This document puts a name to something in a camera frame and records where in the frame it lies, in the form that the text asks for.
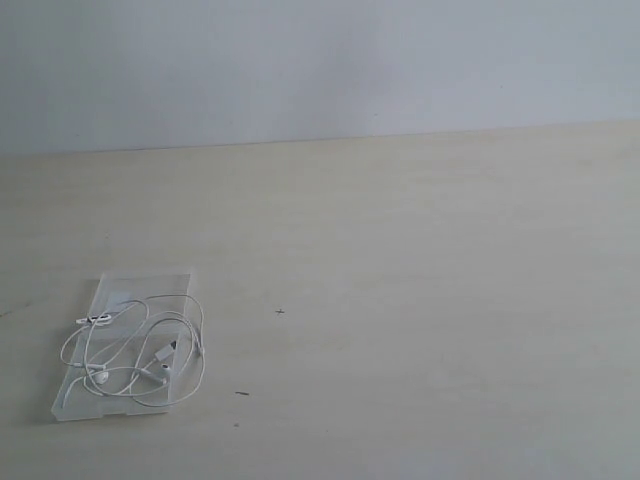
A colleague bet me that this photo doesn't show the white wired earphones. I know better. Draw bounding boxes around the white wired earphones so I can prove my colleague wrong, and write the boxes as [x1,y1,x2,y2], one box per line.
[57,294,207,410]

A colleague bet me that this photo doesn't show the clear plastic open case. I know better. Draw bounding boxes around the clear plastic open case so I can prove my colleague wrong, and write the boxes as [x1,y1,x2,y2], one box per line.
[51,269,194,422]

